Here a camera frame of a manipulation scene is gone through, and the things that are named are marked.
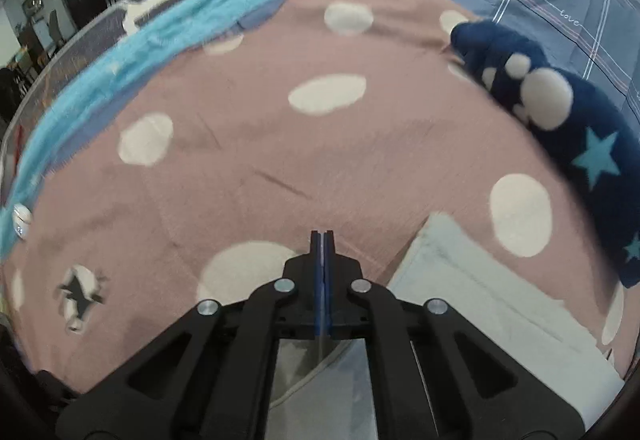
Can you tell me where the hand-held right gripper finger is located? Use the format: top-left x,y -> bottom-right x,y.
55,230 -> 325,440
324,230 -> 586,440

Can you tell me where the white garment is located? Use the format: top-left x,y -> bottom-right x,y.
265,213 -> 628,440

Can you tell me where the pink polka-dot bedsheet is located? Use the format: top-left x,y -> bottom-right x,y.
0,0 -> 631,396

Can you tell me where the navy star-print plush pillow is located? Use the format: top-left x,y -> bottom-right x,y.
450,19 -> 640,291

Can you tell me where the light blue fleece blanket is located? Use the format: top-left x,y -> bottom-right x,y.
0,0 -> 371,261

